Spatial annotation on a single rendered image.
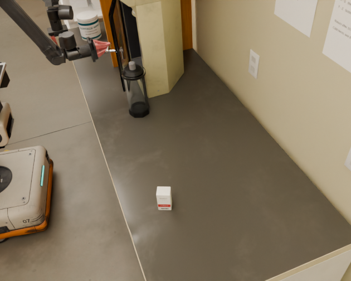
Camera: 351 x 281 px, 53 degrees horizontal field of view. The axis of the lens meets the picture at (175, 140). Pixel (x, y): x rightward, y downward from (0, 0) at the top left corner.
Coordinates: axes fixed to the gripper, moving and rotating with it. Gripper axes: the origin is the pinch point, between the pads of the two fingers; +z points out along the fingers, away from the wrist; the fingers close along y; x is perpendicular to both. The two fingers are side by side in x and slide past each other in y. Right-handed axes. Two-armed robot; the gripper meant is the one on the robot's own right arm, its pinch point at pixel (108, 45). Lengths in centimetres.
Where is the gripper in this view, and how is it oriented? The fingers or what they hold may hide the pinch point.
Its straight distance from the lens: 175.0
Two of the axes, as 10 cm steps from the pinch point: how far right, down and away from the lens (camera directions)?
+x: -3.6, -6.1, 7.0
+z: 9.3, -2.8, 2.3
